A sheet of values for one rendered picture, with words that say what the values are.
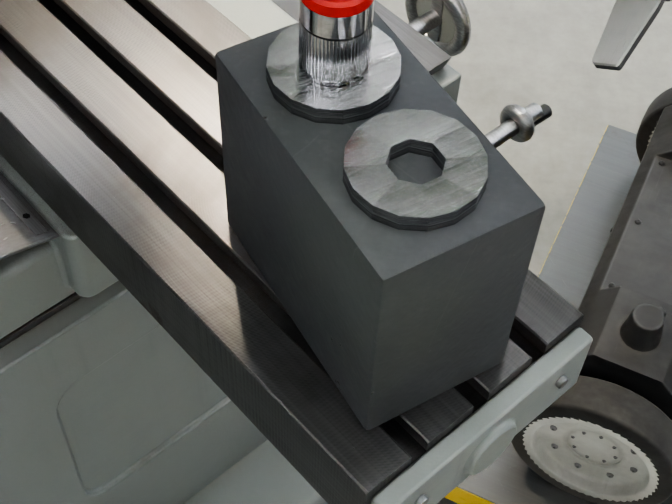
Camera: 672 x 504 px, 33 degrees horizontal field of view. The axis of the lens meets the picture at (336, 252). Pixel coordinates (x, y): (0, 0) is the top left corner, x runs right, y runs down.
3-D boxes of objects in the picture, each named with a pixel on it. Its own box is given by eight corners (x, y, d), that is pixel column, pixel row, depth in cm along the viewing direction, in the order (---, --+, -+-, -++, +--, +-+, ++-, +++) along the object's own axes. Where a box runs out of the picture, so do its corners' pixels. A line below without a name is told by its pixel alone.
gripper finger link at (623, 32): (624, 65, 74) (663, -11, 75) (583, 61, 76) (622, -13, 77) (633, 79, 75) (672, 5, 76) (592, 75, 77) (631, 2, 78)
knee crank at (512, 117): (530, 103, 163) (538, 73, 158) (561, 127, 160) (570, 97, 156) (423, 177, 154) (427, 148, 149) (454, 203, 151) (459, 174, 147)
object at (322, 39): (382, 52, 74) (387, -18, 70) (349, 96, 72) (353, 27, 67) (319, 28, 76) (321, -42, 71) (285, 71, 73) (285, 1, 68)
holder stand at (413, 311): (353, 168, 95) (366, -20, 79) (504, 363, 84) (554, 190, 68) (226, 222, 91) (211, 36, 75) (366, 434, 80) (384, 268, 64)
